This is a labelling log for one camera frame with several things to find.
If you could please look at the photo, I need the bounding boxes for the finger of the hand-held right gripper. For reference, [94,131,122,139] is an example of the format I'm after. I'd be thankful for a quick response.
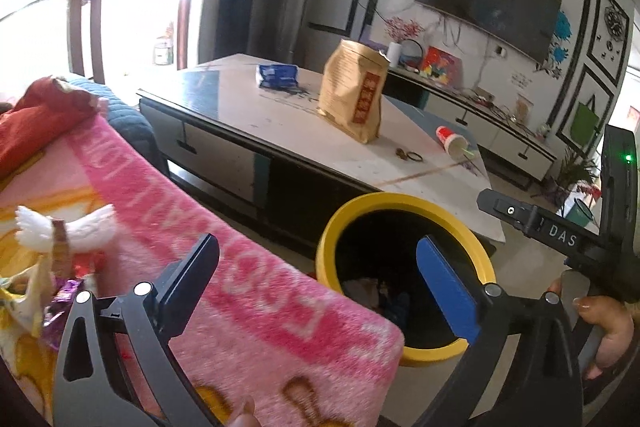
[476,188,538,234]

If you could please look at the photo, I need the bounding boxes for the green tote bag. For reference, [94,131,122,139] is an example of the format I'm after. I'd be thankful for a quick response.
[570,96,601,146]

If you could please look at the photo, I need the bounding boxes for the marble top coffee table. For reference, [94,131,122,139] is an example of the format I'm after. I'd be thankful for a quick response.
[136,53,506,269]

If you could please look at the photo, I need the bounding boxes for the red snack packet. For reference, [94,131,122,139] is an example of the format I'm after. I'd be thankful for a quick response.
[74,252,107,282]

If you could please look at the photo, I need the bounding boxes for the green bucket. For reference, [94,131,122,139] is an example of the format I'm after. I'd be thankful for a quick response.
[562,196,599,226]

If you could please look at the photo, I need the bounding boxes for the green potted plant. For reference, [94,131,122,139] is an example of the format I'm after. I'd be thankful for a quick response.
[552,146,601,203]

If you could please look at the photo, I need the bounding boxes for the blue glove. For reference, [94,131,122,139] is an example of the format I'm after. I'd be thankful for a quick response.
[382,291,412,326]

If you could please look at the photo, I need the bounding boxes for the white wing-shaped item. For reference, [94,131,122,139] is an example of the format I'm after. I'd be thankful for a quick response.
[15,203,117,279]

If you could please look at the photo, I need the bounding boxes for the round black-framed mirror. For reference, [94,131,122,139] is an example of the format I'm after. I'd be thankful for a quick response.
[400,39,426,72]

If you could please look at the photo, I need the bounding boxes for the yellow wrapper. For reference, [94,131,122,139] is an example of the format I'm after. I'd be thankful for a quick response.
[0,274,49,341]

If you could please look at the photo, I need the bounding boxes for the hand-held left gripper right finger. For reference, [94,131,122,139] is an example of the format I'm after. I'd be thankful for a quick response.
[415,235,584,427]

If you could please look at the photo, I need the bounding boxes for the pink printed blanket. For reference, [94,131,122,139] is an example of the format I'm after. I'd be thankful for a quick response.
[0,114,405,427]

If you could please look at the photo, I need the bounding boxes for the black wall clock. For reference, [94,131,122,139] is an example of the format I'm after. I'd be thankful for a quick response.
[602,4,630,53]

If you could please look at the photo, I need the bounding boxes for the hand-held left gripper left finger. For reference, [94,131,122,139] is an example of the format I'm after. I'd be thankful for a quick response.
[52,233,223,427]

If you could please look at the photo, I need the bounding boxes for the white vase with red flowers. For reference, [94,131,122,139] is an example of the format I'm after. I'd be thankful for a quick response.
[385,16,426,68]

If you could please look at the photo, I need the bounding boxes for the paint bucket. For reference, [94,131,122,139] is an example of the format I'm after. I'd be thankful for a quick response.
[152,36,174,67]

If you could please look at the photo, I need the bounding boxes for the red blanket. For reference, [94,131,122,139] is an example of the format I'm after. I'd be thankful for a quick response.
[0,76,109,180]

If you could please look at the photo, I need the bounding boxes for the purple wrapper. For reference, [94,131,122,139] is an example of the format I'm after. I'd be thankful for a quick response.
[42,278,89,351]

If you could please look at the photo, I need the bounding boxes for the person's left hand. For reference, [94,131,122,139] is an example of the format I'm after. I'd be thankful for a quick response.
[232,398,257,427]

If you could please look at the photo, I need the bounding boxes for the tangled cables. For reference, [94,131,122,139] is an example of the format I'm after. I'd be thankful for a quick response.
[465,89,527,124]

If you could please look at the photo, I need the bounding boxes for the colourful picture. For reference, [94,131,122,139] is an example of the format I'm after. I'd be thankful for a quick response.
[419,47,464,84]

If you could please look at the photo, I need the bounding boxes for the red paper cup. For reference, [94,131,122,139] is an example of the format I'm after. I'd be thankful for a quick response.
[435,125,476,158]

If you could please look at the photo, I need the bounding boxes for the blue snack packet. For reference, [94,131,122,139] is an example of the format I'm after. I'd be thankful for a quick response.
[256,63,300,89]

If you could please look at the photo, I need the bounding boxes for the yellow trash bin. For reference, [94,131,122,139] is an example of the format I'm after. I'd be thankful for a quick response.
[316,193,497,368]

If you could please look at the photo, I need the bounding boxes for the white television cabinet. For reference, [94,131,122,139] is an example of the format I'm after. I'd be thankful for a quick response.
[385,67,559,180]

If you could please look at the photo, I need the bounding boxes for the person's right hand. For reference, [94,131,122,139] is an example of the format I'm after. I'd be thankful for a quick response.
[572,294,636,380]

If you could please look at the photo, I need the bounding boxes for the brown paper bag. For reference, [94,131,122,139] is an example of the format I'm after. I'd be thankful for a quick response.
[317,38,391,146]

